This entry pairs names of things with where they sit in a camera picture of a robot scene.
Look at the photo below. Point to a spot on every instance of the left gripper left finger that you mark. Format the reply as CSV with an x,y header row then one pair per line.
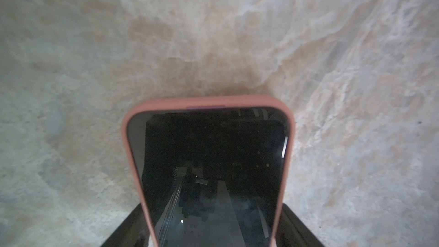
x,y
133,232

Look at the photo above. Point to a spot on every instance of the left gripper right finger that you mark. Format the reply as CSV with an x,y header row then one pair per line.
x,y
292,232

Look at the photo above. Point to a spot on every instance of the black phone pink case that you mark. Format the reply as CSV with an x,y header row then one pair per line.
x,y
210,171

